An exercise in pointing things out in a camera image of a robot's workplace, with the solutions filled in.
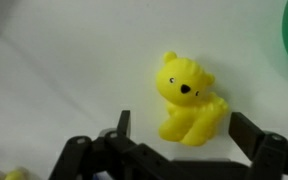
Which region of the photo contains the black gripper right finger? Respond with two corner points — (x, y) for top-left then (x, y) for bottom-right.
(228, 111), (288, 180)

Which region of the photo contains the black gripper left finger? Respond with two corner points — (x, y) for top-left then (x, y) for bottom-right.
(105, 109), (172, 180)

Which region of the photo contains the yellow toy bear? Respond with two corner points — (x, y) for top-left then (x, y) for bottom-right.
(155, 50), (229, 148)

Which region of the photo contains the small yellow spiky toy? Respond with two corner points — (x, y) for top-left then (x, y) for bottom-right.
(0, 166), (35, 180)

